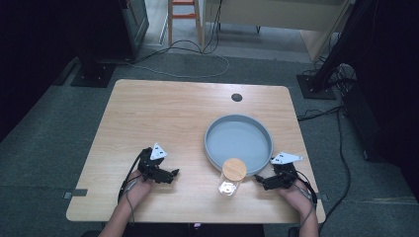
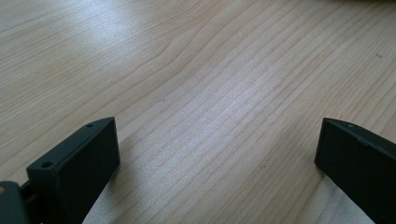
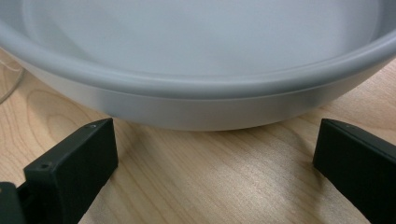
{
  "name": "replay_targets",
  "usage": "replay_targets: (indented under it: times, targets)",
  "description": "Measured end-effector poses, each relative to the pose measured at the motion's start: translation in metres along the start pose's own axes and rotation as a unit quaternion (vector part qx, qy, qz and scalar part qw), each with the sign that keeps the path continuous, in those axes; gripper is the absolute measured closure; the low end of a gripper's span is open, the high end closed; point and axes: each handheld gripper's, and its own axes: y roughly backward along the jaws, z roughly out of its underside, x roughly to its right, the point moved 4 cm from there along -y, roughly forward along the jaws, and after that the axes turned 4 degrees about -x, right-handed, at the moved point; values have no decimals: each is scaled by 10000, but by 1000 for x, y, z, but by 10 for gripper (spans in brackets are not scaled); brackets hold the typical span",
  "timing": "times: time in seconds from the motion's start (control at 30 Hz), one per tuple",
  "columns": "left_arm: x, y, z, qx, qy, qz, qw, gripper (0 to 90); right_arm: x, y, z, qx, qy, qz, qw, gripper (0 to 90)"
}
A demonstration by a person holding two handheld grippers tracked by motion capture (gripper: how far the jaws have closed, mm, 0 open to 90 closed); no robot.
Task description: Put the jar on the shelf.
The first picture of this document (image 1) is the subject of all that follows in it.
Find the person's dark clothing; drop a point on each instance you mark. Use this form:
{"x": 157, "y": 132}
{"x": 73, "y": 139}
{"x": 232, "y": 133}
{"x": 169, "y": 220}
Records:
{"x": 194, "y": 230}

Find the person's right hand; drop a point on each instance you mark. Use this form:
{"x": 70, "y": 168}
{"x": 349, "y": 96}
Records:
{"x": 296, "y": 196}

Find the person's left hand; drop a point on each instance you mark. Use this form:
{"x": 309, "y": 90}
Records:
{"x": 138, "y": 191}

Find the black table grommet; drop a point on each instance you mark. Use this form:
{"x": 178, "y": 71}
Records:
{"x": 236, "y": 97}

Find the dark cabinet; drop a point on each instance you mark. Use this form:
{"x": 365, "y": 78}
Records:
{"x": 133, "y": 26}

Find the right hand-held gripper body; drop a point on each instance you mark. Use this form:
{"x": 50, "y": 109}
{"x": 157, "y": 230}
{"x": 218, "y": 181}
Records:
{"x": 286, "y": 174}

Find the round wooden jar lid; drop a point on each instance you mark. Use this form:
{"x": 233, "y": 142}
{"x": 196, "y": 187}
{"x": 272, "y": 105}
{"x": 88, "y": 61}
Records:
{"x": 234, "y": 169}

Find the round grey tray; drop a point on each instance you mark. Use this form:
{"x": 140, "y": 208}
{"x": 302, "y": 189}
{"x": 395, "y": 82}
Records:
{"x": 238, "y": 143}

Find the light wooden desk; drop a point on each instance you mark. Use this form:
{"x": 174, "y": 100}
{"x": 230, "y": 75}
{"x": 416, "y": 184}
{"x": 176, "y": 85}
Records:
{"x": 273, "y": 15}

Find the black equipment box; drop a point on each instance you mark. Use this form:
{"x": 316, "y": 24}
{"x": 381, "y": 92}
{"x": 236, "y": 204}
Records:
{"x": 365, "y": 125}

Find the black metal stand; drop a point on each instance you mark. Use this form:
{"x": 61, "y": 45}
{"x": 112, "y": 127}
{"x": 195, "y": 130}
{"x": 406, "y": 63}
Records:
{"x": 324, "y": 77}
{"x": 94, "y": 70}

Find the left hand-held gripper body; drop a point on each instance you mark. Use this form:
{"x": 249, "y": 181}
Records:
{"x": 150, "y": 168}

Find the wooden stool with orange rungs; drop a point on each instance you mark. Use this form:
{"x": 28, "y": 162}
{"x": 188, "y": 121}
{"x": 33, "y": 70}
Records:
{"x": 184, "y": 16}

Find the dark curtain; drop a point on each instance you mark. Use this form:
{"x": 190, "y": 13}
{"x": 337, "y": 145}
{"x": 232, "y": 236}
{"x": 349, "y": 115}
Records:
{"x": 29, "y": 56}
{"x": 395, "y": 65}

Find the small white pieces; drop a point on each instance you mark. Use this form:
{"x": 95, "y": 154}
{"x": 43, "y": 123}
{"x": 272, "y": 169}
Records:
{"x": 227, "y": 188}

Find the clear glass jar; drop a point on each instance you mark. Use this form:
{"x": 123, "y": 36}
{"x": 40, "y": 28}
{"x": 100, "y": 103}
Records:
{"x": 227, "y": 187}

